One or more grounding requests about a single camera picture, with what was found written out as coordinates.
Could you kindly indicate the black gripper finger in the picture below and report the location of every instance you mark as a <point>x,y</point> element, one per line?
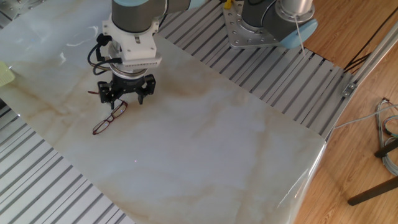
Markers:
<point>147,87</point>
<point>105,91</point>

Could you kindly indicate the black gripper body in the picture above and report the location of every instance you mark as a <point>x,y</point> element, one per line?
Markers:
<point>127,84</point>

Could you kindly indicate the red frame glasses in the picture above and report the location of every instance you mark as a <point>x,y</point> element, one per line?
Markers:
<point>101,126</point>

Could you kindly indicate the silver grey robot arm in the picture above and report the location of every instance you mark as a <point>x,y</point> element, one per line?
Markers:
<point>136,15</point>

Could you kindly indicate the dark wooden furniture leg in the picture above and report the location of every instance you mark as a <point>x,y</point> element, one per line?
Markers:
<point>373,190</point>
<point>387,149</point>

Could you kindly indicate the marble pattern table sheet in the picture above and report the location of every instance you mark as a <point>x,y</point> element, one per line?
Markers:
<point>202,140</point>

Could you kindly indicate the light green plastic basket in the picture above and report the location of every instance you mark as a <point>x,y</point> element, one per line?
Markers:
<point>5,74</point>

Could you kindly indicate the yellow plastic clip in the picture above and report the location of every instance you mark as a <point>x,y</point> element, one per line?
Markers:
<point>228,3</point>

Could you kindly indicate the perforated silver metal plate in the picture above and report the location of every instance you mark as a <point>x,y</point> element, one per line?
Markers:
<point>18,4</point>

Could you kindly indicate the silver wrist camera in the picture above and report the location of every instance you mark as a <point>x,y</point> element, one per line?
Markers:
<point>143,64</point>

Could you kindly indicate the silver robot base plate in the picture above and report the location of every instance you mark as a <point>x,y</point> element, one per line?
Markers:
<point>236,34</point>

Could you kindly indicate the metal corner bracket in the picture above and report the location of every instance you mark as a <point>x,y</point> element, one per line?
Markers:
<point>349,90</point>

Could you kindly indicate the aluminium frame rail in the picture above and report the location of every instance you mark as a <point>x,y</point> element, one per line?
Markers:
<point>376,53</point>

